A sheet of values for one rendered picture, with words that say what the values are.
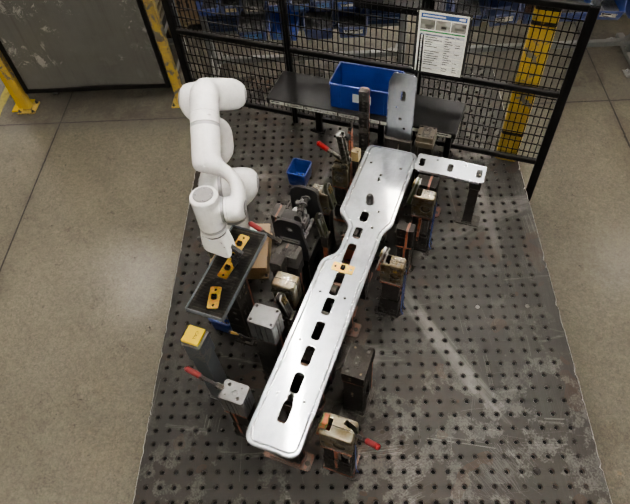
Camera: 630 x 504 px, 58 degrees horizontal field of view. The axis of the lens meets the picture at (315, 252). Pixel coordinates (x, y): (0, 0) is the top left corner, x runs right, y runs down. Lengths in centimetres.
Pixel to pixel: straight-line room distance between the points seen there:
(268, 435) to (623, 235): 260
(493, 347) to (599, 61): 310
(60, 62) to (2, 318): 189
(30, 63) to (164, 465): 328
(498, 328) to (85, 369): 214
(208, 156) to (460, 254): 128
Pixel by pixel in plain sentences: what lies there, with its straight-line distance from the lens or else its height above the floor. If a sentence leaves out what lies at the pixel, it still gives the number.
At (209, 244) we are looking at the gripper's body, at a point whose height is 133.
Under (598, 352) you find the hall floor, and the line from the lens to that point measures 331.
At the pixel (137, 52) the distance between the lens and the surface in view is 440.
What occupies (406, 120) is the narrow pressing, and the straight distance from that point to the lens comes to 251.
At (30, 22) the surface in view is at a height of 71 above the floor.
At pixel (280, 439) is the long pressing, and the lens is 186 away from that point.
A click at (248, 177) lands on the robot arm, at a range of 218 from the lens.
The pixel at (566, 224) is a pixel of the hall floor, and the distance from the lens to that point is 374.
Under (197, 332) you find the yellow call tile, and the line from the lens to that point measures 187.
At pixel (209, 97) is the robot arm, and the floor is 166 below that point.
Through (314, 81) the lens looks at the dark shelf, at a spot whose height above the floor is 103.
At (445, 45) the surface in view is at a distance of 260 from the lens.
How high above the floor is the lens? 275
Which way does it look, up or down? 54 degrees down
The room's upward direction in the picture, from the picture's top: 6 degrees counter-clockwise
